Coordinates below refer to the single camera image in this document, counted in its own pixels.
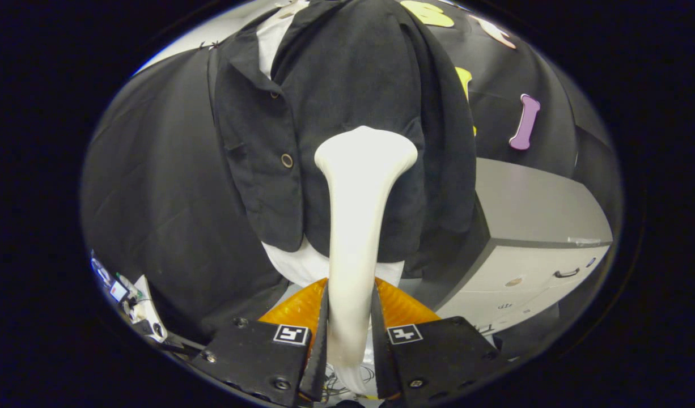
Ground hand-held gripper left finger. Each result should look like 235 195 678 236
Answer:
190 278 329 407

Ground white garment steamer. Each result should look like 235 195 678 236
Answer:
315 126 419 397

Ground black floor cables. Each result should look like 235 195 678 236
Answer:
324 364 378 398

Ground grey cabinet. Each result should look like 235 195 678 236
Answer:
416 158 613 341

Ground black jacket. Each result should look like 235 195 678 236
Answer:
214 0 477 266

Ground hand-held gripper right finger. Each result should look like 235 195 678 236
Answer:
373 278 510 403

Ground white clothes hanger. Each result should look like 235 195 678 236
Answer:
275 0 310 19

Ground white desk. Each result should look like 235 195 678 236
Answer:
129 275 168 342

